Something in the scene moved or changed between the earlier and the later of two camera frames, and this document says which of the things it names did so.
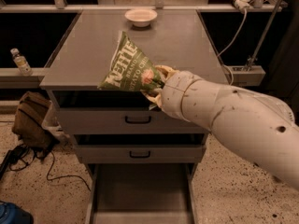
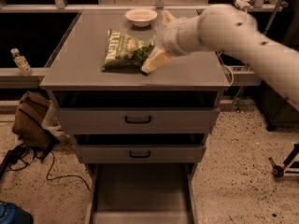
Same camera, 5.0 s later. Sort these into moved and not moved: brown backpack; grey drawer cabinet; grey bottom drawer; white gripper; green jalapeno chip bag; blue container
Moved: green jalapeno chip bag; white gripper
Not moved: blue container; grey bottom drawer; grey drawer cabinet; brown backpack
